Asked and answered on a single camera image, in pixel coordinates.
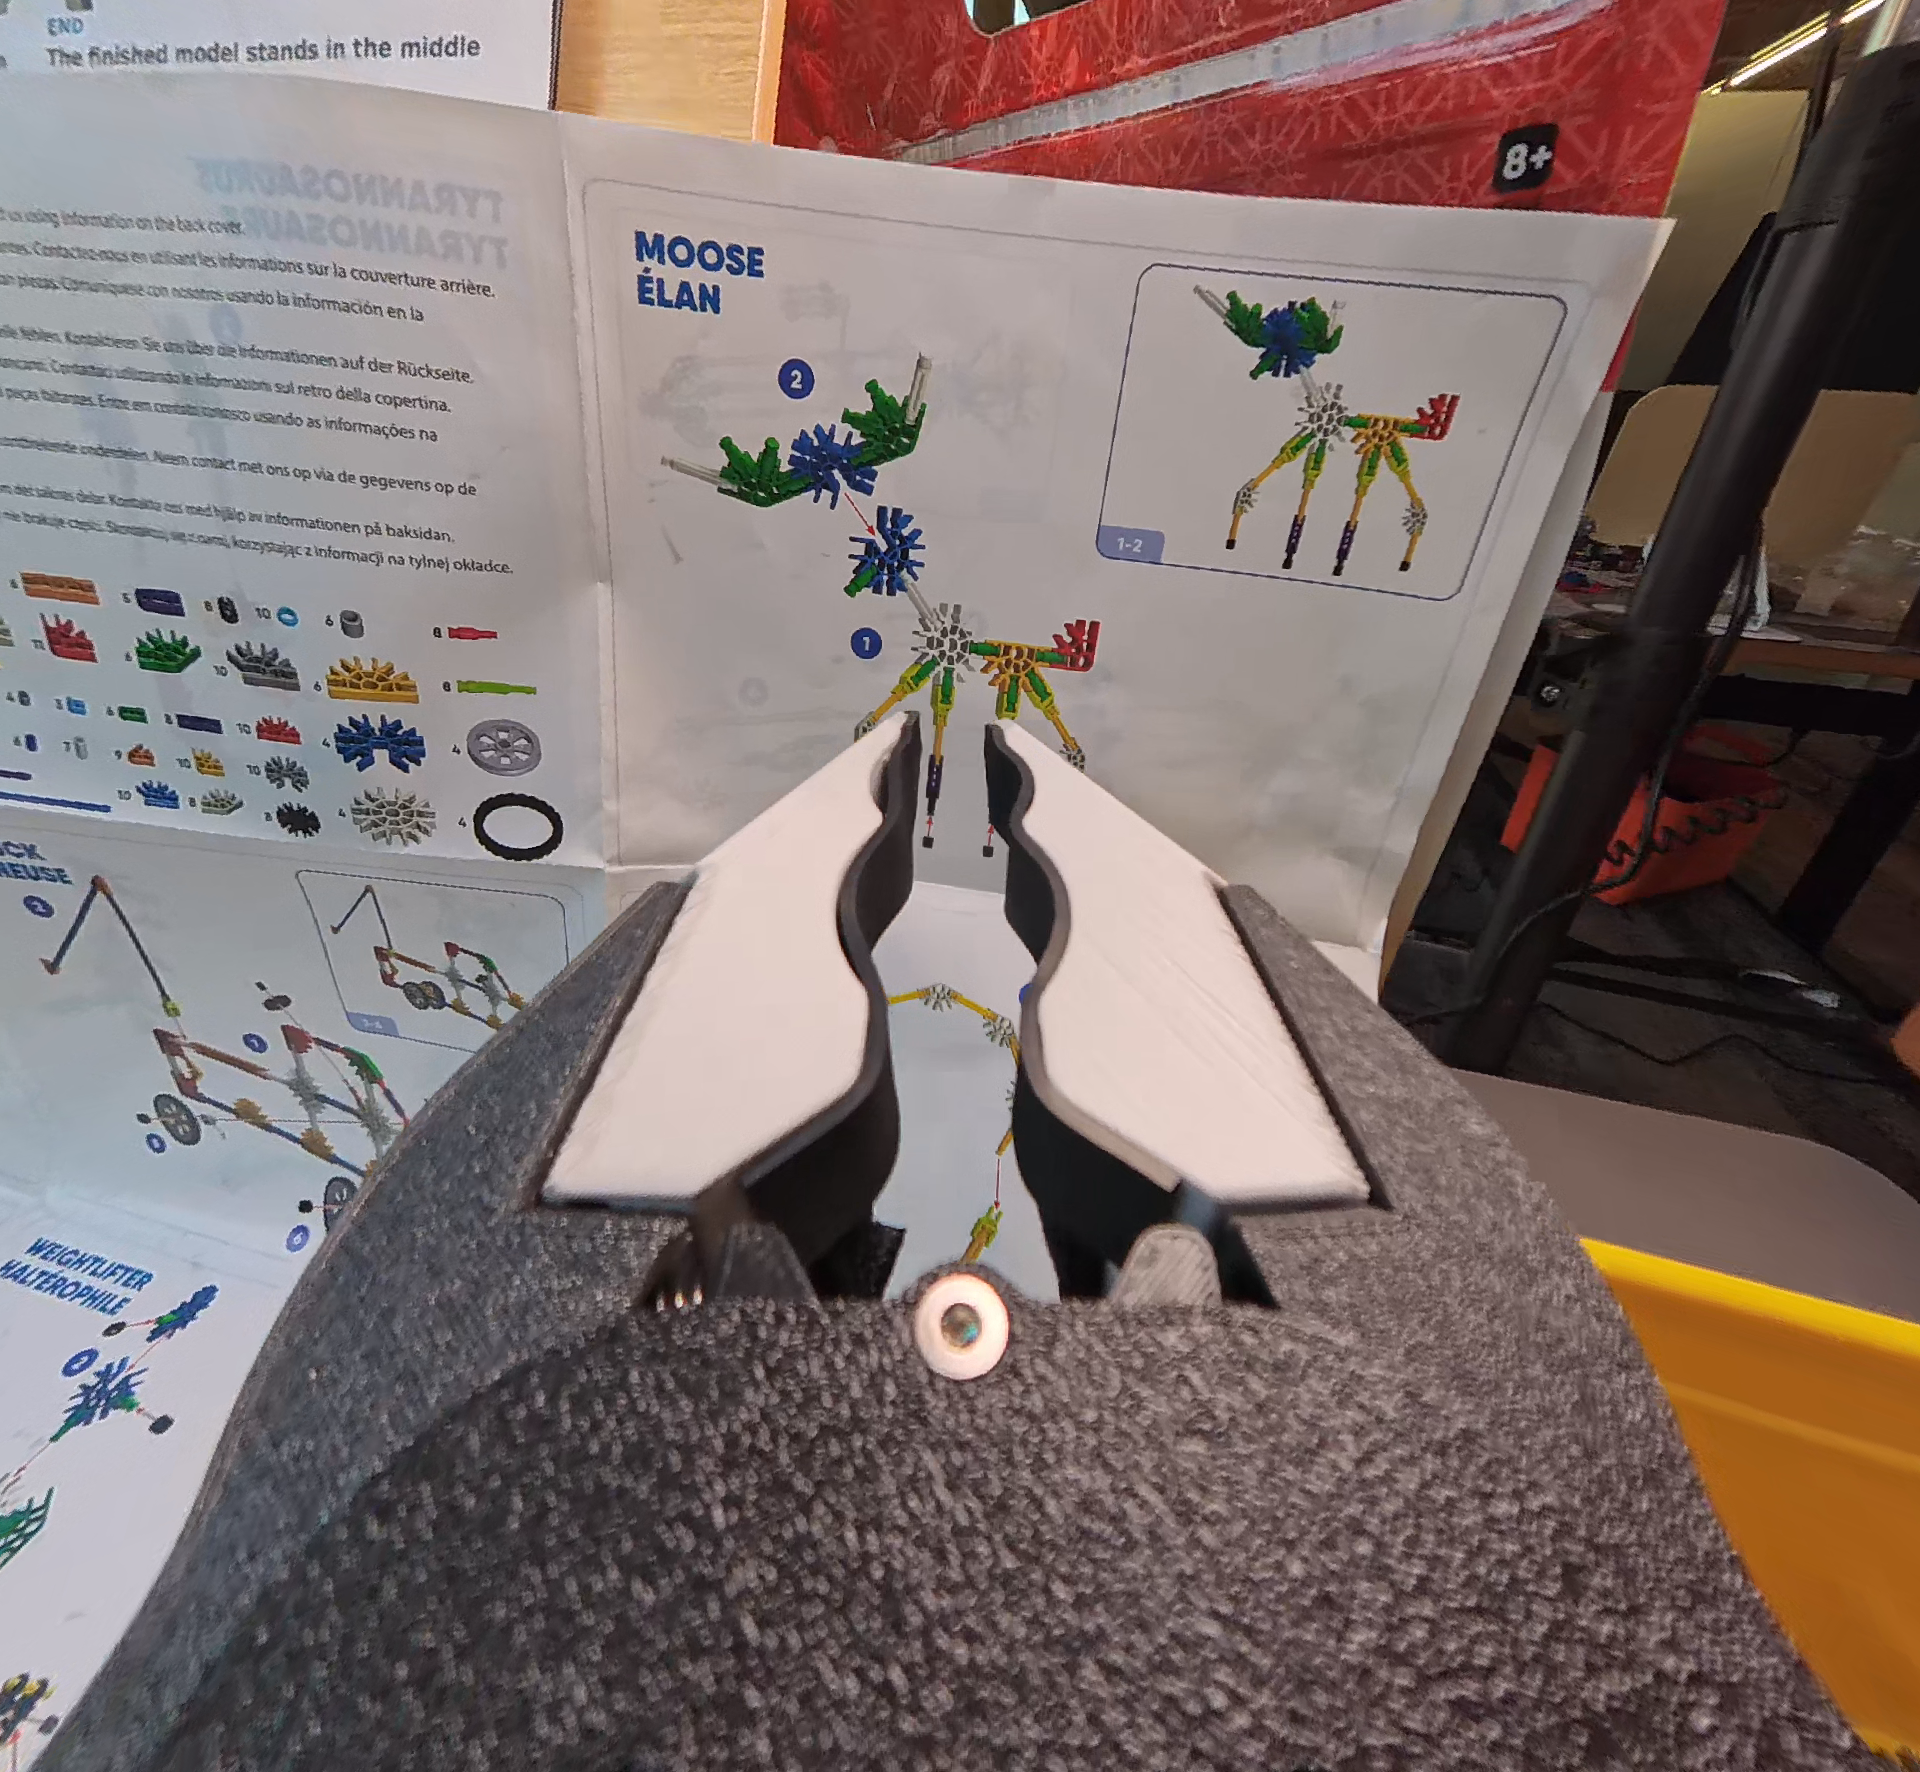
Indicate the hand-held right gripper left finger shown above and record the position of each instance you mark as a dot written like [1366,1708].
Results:
[721,1053]

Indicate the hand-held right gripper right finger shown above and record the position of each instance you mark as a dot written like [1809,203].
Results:
[1200,1053]

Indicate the yellow plastic bin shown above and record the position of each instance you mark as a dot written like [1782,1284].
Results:
[1772,1474]

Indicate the orange box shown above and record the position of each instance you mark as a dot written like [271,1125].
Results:
[1665,812]

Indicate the black light stand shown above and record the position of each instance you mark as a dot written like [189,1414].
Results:
[1681,541]

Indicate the cardboard box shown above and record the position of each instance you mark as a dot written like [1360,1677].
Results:
[1831,483]

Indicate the red K'nex box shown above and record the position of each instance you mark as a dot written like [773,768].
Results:
[1352,33]

